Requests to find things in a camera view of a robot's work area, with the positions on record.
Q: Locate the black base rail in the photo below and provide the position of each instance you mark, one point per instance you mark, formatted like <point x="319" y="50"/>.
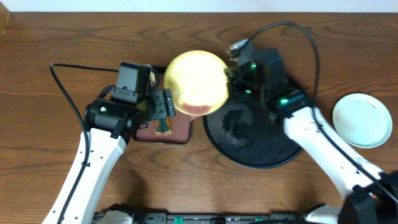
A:
<point x="122" y="213"/>

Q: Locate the black rectangular water tray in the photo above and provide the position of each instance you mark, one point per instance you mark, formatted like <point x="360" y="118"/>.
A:
<point x="180" y="131"/>

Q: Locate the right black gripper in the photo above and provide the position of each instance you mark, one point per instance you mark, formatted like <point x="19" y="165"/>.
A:
<point x="232" y="79"/>

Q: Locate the green yellow sponge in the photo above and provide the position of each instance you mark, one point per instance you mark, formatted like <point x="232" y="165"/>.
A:
<point x="163" y="127"/>

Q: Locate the light blue plate front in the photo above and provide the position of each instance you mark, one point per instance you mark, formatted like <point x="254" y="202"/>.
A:
<point x="362" y="120"/>

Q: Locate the yellow plate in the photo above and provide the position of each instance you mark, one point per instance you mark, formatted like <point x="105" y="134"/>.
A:
<point x="197" y="81"/>

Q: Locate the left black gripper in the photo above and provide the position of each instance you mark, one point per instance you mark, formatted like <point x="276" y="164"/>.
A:
<point x="168" y="104"/>

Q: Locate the round black serving tray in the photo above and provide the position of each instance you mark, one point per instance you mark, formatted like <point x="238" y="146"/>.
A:
<point x="240" y="131"/>

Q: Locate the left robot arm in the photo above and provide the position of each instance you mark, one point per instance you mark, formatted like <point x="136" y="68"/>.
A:
<point x="108" y="123"/>

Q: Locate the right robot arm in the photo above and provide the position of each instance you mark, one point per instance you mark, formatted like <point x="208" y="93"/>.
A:
<point x="369" y="193"/>

